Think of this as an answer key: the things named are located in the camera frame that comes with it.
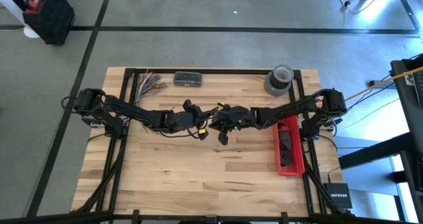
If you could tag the black tool bag red top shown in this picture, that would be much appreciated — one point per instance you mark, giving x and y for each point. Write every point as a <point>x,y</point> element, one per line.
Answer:
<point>53,19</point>

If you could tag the red plastic bin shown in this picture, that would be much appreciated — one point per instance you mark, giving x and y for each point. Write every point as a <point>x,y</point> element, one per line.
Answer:
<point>294,164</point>

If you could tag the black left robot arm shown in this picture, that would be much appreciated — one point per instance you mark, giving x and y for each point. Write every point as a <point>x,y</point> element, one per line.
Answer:
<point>132,113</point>

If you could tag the clear plastic bit case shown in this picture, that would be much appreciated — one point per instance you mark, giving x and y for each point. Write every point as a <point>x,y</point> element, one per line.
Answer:
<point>187,79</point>

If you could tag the white and black tower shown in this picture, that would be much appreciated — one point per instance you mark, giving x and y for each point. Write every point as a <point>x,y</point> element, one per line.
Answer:
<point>31,32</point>

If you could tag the black Netgear network switch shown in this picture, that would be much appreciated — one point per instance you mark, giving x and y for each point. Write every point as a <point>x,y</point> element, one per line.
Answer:
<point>338,196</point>

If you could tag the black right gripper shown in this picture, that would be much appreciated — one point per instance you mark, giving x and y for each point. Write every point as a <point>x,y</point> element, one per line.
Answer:
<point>239,118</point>

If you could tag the black aluminium table frame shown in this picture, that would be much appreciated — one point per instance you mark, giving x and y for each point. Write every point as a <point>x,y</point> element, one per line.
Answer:
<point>215,71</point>

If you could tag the black desk frame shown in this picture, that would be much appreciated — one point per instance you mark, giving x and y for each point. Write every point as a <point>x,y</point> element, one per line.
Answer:
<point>406,6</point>

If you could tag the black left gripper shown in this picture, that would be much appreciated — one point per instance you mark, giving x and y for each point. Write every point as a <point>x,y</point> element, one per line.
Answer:
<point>185,121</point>

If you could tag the grey tape roll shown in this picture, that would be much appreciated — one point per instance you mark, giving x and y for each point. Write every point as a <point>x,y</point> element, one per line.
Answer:
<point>274,92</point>

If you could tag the black tape roll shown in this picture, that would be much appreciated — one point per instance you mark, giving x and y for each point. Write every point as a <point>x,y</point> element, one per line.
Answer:
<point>274,83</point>

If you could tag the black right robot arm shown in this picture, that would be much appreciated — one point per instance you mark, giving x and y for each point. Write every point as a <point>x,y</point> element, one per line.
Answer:
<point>291,110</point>

